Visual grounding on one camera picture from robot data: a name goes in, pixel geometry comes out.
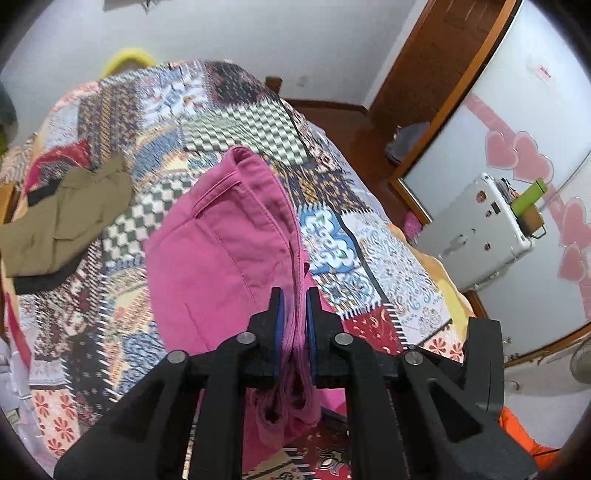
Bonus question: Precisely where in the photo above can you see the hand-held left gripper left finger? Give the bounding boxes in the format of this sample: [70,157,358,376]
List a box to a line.
[53,287,284,480]

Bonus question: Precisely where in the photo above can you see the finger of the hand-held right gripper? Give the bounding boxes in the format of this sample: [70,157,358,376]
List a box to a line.
[462,318,505,420]

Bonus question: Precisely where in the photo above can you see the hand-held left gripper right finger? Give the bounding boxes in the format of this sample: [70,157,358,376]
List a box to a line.
[305,287,539,480]

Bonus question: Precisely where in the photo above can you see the pink pants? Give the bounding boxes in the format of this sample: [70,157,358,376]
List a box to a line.
[143,145,352,467]

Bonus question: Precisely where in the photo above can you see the olive green pants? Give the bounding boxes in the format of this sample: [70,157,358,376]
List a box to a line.
[0,152,134,280]

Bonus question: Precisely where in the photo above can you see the yellow bed sheet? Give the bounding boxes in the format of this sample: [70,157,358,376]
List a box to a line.
[385,223,477,320]

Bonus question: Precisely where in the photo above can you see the grey electric fan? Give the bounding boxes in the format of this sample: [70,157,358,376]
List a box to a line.
[569,336,591,385]

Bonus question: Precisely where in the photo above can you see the white appliance with stickers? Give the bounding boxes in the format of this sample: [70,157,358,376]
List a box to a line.
[417,172,537,291]

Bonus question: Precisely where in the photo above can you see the small brown box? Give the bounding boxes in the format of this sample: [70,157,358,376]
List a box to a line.
[518,203,546,239]

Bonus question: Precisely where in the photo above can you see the pink object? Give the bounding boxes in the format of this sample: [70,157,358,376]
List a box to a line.
[401,211,424,241]

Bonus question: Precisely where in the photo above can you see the green tube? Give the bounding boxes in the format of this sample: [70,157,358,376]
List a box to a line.
[509,178,548,216]

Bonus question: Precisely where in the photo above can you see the grey bag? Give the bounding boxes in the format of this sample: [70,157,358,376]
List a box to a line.
[385,122,431,165]

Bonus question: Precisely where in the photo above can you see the white wardrobe door pink hearts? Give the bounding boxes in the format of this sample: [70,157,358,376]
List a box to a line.
[389,0,591,367]

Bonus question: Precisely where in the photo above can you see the black cloth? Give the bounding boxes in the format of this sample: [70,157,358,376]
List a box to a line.
[9,264,89,295]

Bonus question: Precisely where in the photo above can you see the patchwork printed blanket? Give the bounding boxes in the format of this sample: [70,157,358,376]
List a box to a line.
[0,59,476,480]

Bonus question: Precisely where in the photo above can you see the white cloth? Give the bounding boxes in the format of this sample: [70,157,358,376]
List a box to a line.
[0,295,34,428]

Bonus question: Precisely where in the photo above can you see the red white sticker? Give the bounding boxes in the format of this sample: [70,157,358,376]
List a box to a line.
[527,61,556,85]

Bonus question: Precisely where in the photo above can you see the wooden lap desk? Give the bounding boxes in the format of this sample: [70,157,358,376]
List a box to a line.
[0,182,22,227]

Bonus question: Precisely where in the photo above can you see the brown wooden door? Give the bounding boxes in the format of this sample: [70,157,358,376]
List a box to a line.
[368,0,520,127]

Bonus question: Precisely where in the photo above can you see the grey neck pillow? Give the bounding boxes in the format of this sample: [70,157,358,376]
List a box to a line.
[0,82,20,136]

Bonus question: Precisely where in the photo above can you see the yellow foam ring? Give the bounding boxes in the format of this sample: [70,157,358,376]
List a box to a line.
[100,48,156,80]

